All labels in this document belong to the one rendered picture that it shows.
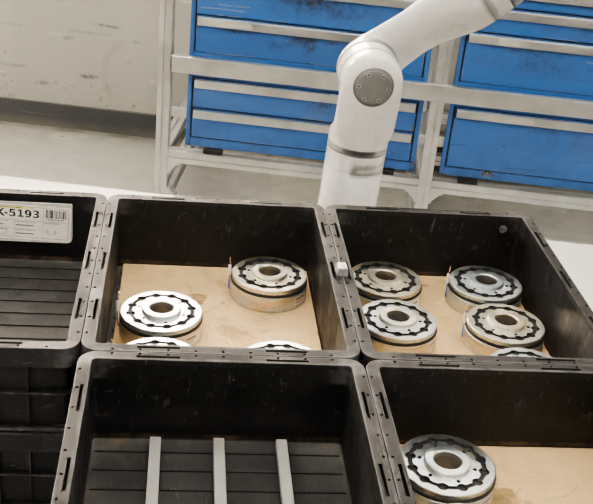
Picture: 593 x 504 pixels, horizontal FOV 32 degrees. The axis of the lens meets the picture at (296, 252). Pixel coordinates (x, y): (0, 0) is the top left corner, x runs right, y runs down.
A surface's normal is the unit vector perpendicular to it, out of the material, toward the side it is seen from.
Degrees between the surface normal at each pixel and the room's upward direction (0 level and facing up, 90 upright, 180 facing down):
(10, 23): 90
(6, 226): 90
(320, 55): 90
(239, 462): 0
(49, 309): 0
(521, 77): 90
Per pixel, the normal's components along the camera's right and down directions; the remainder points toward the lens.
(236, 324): 0.09, -0.89
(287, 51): -0.08, 0.44
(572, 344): -0.99, -0.04
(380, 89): 0.17, 0.55
